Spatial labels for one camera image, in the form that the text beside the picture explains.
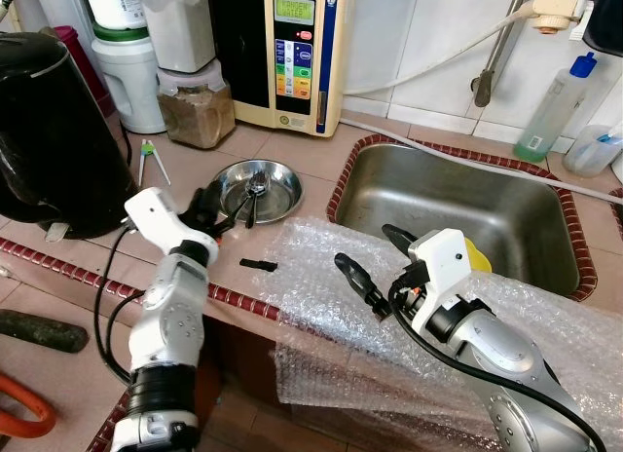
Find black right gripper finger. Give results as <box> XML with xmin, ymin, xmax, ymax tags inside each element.
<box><xmin>334</xmin><ymin>252</ymin><xmax>392</xmax><ymax>320</ymax></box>
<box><xmin>382</xmin><ymin>223</ymin><xmax>421</xmax><ymax>260</ymax></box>

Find stainless steel bowl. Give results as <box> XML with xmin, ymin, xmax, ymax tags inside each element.
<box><xmin>209</xmin><ymin>159</ymin><xmax>304</xmax><ymax>226</ymax></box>

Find yellow plastic bowl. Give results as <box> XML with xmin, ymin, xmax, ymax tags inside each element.
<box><xmin>463</xmin><ymin>236</ymin><xmax>495</xmax><ymax>275</ymax></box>

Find small black strip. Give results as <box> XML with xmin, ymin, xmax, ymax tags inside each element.
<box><xmin>239</xmin><ymin>258</ymin><xmax>279</xmax><ymax>274</ymax></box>

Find stainless steel sink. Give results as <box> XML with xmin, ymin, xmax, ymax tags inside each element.
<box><xmin>336</xmin><ymin>140</ymin><xmax>585</xmax><ymax>299</ymax></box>

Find green white tweezers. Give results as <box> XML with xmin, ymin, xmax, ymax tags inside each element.
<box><xmin>138</xmin><ymin>138</ymin><xmax>172</xmax><ymax>188</ymax></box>

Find jar of brown powder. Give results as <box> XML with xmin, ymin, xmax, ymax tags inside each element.
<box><xmin>156</xmin><ymin>62</ymin><xmax>237</xmax><ymax>149</ymax></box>

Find clear bubble wrap sheet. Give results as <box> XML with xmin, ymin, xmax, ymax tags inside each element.
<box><xmin>258</xmin><ymin>216</ymin><xmax>623</xmax><ymax>448</ymax></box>

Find white jug green band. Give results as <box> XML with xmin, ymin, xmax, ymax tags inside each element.
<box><xmin>80</xmin><ymin>0</ymin><xmax>168</xmax><ymax>134</ymax></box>

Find beige water ioniser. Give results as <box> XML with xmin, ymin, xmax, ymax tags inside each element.
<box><xmin>206</xmin><ymin>0</ymin><xmax>356</xmax><ymax>139</ymax></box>

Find black electric kettle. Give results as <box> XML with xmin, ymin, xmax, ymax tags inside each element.
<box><xmin>0</xmin><ymin>31</ymin><xmax>137</xmax><ymax>241</ymax></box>

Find metal tap lever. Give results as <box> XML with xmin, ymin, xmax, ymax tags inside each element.
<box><xmin>472</xmin><ymin>4</ymin><xmax>531</xmax><ymax>107</ymax></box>

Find white plastic container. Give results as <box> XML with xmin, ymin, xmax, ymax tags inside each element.
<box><xmin>141</xmin><ymin>0</ymin><xmax>217</xmax><ymax>73</ymax></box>

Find maroon plastic cup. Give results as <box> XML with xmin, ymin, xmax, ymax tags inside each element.
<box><xmin>51</xmin><ymin>25</ymin><xmax>116</xmax><ymax>117</ymax></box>

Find dark green long object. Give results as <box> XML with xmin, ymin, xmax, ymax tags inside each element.
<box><xmin>0</xmin><ymin>309</ymin><xmax>89</xmax><ymax>354</ymax></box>

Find clear bottle blue cap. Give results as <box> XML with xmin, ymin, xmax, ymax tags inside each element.
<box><xmin>514</xmin><ymin>51</ymin><xmax>597</xmax><ymax>164</ymax></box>

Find clear plastic cup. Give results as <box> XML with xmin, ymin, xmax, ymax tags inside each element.
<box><xmin>563</xmin><ymin>124</ymin><xmax>623</xmax><ymax>177</ymax></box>

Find black tray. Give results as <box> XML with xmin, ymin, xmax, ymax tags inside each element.
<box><xmin>582</xmin><ymin>0</ymin><xmax>623</xmax><ymax>56</ymax></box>

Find beige tap fitting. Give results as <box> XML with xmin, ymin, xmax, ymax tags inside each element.
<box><xmin>531</xmin><ymin>0</ymin><xmax>595</xmax><ymax>34</ymax></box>

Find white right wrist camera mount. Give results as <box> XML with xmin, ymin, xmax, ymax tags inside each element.
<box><xmin>407</xmin><ymin>228</ymin><xmax>475</xmax><ymax>331</ymax></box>

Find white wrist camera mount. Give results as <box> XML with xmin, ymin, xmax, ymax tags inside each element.
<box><xmin>124</xmin><ymin>187</ymin><xmax>220</xmax><ymax>268</ymax></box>
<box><xmin>407</xmin><ymin>228</ymin><xmax>475</xmax><ymax>331</ymax></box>

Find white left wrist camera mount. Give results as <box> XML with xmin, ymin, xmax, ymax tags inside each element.
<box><xmin>124</xmin><ymin>187</ymin><xmax>220</xmax><ymax>268</ymax></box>

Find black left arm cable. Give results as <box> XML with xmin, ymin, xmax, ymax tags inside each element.
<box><xmin>92</xmin><ymin>223</ymin><xmax>147</xmax><ymax>385</ymax></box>

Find white water hose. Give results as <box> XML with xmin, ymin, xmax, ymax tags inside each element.
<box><xmin>343</xmin><ymin>0</ymin><xmax>541</xmax><ymax>97</ymax></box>

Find orange hose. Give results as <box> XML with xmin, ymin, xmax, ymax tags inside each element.
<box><xmin>0</xmin><ymin>372</ymin><xmax>57</xmax><ymax>439</ymax></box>

